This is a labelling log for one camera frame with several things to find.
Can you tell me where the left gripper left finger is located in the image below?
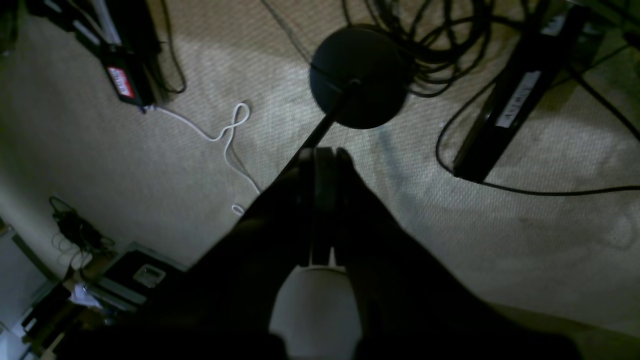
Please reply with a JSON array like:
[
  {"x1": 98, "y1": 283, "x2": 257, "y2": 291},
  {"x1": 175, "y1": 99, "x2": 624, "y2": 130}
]
[{"x1": 55, "y1": 148, "x2": 314, "y2": 360}]

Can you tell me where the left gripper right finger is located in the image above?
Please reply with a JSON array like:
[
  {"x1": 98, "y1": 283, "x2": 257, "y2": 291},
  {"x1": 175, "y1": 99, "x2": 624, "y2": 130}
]
[{"x1": 314, "y1": 147, "x2": 583, "y2": 360}]

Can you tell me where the black round stand base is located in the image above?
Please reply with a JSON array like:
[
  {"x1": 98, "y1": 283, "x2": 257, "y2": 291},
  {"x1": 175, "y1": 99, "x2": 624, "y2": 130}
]
[{"x1": 280, "y1": 26, "x2": 414, "y2": 176}]

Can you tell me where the black power strip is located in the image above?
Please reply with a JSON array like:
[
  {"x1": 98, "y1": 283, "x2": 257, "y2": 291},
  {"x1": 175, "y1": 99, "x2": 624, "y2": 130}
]
[{"x1": 452, "y1": 0, "x2": 590, "y2": 183}]

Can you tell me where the black device red label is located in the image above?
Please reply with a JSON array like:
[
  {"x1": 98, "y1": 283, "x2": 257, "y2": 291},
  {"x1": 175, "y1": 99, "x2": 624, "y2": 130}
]
[{"x1": 25, "y1": 0, "x2": 166, "y2": 112}]

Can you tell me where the small black cable tangle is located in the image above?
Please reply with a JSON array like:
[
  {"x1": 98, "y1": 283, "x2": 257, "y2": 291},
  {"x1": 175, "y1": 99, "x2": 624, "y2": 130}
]
[{"x1": 48, "y1": 196, "x2": 117, "y2": 271}]

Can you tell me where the black long floor cable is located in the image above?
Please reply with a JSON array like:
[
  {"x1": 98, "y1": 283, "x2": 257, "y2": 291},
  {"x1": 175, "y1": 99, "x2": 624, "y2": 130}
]
[{"x1": 435, "y1": 45, "x2": 640, "y2": 197}]

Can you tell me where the black cable bundle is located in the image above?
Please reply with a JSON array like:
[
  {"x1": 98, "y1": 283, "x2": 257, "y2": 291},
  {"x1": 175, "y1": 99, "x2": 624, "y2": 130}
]
[{"x1": 342, "y1": 0, "x2": 531, "y2": 99}]

